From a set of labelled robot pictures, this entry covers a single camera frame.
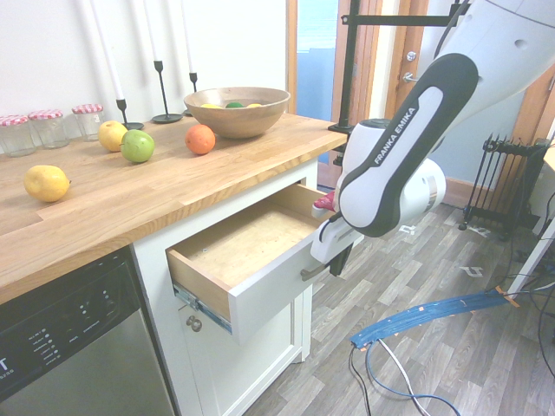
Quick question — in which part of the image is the short black candlestick white candle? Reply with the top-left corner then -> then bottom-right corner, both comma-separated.
88,0 -> 146,132

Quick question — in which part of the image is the white floor cable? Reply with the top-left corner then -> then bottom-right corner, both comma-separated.
378,337 -> 435,416

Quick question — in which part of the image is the tall black candlestick white candle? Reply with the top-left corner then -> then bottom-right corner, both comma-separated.
141,0 -> 185,125

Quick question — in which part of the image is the white kitchen cabinet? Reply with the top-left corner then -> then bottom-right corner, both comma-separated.
131,157 -> 330,416

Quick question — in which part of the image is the medium black candlestick white candle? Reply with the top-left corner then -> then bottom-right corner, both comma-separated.
179,0 -> 199,118

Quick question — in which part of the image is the metal drawer bar handle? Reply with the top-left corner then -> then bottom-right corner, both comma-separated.
300,264 -> 327,283

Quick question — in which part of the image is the black clamp camera stand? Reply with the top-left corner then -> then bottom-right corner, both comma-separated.
326,0 -> 455,167

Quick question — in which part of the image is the orange fruit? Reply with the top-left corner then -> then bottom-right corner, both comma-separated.
184,123 -> 217,156

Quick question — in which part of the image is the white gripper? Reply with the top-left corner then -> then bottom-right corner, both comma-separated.
309,213 -> 366,277

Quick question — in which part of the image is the wooden door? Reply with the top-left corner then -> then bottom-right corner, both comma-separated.
375,0 -> 434,125

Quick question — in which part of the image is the glass jar red checked lid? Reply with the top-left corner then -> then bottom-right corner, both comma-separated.
71,103 -> 106,142
0,114 -> 37,158
27,108 -> 71,150

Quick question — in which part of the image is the green apple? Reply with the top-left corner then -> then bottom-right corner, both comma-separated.
120,128 -> 156,165

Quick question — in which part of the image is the yellow apple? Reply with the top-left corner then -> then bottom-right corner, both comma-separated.
97,120 -> 129,153

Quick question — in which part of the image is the black oil radiator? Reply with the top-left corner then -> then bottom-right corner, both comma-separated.
460,133 -> 551,243

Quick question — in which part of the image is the large wooden bowl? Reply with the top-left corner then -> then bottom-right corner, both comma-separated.
183,86 -> 292,140

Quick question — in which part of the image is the stainless steel black dishwasher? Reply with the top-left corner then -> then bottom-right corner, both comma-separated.
0,245 -> 176,416

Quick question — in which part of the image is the blue taped cable strip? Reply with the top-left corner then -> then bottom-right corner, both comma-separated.
349,287 -> 521,353

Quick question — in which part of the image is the blue floor cable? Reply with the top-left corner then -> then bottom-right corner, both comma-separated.
362,341 -> 466,416

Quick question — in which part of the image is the metal drawer slide rail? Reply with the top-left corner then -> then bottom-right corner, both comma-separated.
173,283 -> 234,335

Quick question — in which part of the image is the red and grey wrist camera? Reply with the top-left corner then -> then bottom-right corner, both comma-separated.
311,192 -> 337,219

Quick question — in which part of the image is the black floor cable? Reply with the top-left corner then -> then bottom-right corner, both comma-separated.
348,344 -> 375,416

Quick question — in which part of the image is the white wooden drawer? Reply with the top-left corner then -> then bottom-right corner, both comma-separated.
166,183 -> 337,347

